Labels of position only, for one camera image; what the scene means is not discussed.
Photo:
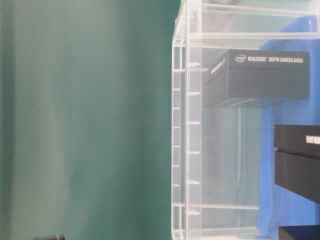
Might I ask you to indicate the black box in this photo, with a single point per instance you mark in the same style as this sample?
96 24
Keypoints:
297 159
243 78
301 232

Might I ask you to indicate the clear plastic storage case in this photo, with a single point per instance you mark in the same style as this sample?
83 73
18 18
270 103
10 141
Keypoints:
215 151

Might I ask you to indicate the green table cloth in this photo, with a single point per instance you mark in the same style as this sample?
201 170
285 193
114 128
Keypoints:
85 97

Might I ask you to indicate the blue plastic insert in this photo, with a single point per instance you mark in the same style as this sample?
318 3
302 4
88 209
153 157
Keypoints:
278 206

